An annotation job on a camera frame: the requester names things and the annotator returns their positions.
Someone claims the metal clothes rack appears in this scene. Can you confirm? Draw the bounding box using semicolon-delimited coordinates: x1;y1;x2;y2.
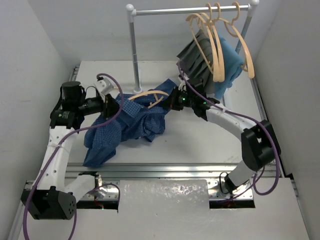
126;0;260;96

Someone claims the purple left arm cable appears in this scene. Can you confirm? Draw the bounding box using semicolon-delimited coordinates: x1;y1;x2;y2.
22;72;125;240

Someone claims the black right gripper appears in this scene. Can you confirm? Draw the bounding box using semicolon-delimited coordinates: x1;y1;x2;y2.
161;86;196;111

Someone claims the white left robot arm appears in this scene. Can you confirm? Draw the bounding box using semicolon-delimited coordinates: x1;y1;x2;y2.
21;77;119;220

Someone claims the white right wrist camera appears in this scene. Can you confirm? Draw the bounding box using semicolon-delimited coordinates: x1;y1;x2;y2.
176;58;188;87

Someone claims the grey hanging garment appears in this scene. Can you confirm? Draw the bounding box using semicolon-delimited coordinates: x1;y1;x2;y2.
177;29;215;96

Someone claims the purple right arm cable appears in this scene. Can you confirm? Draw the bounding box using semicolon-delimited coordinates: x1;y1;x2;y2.
177;59;281;201

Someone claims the blue plaid shirt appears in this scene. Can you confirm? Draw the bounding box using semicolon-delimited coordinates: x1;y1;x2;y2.
82;78;187;168

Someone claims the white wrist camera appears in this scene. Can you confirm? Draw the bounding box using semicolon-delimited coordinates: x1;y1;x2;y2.
94;77;114;97
176;58;188;87

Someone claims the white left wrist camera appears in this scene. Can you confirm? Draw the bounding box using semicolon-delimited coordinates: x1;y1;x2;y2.
94;77;114;97

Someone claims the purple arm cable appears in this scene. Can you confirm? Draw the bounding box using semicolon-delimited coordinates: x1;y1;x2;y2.
177;59;281;201
22;72;125;240

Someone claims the beige hanger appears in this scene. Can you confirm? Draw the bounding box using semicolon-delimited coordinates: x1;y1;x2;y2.
224;1;255;79
185;3;221;82
122;86;173;112
205;3;225;83

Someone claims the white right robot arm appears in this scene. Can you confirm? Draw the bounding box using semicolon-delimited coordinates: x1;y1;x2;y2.
160;78;281;194

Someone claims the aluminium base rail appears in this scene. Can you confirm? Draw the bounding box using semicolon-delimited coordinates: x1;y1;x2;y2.
23;63;283;202

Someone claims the light blue hanging garment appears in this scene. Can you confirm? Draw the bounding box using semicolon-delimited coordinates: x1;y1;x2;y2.
214;34;244;100

